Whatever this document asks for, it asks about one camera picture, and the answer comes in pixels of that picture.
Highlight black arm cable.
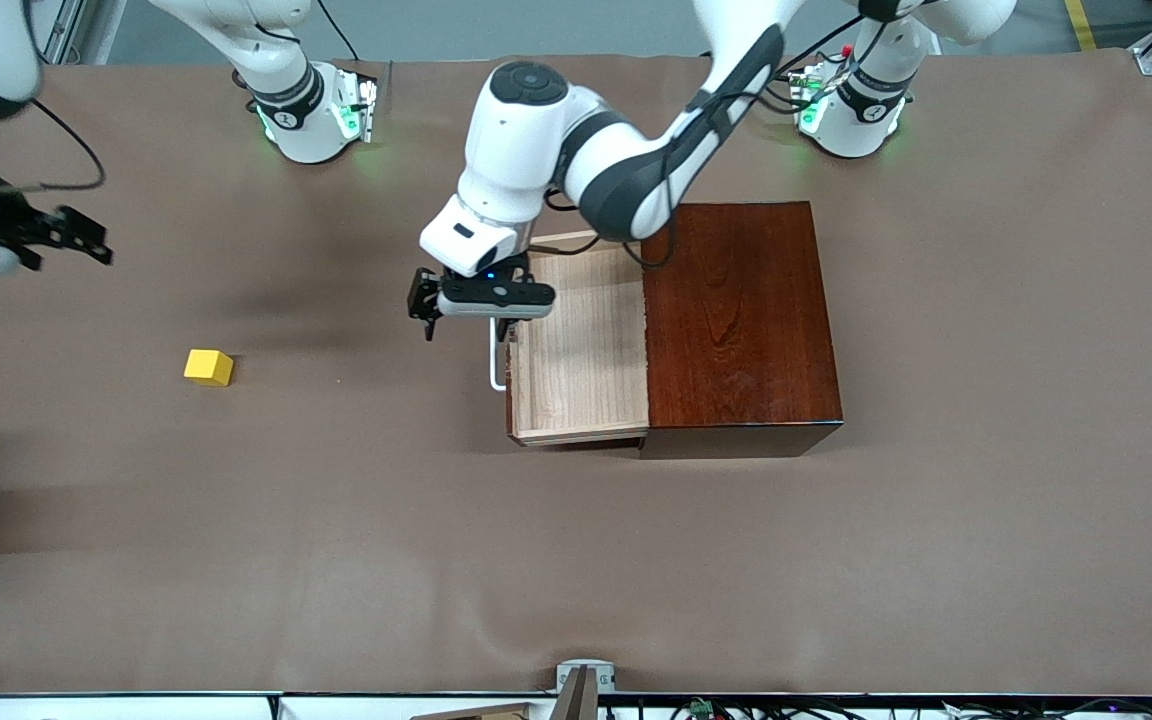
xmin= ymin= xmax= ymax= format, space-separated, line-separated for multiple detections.
xmin=26 ymin=95 xmax=107 ymax=191
xmin=541 ymin=15 xmax=887 ymax=271

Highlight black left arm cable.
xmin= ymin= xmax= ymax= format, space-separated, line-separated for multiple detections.
xmin=541 ymin=15 xmax=887 ymax=271

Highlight dark brown wooden cabinet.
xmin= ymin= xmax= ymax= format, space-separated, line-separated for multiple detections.
xmin=639 ymin=201 xmax=845 ymax=460

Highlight yellow cube block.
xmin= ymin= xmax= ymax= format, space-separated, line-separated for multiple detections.
xmin=184 ymin=349 xmax=235 ymax=387

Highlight grey metal bracket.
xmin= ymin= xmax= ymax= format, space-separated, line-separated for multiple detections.
xmin=555 ymin=659 xmax=618 ymax=695

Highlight light wood drawer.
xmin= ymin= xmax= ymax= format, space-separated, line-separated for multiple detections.
xmin=488 ymin=230 xmax=652 ymax=448

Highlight brown table cover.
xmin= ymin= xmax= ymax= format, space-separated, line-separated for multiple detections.
xmin=0 ymin=48 xmax=1152 ymax=698

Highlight black base cable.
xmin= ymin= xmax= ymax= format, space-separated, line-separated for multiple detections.
xmin=314 ymin=0 xmax=357 ymax=63

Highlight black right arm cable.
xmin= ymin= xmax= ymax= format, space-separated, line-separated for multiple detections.
xmin=26 ymin=95 xmax=107 ymax=191

